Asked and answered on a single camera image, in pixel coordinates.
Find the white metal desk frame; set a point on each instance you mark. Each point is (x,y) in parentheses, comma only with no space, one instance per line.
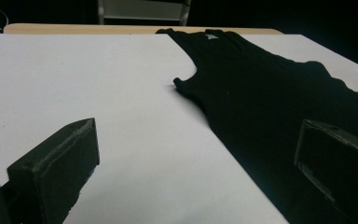
(143,10)

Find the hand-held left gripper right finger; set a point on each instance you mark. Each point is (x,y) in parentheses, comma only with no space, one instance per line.
(345,174)

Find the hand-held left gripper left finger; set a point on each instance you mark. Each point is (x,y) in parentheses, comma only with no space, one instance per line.
(52,174)

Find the black tank top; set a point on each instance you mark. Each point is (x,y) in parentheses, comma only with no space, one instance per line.
(261,109)

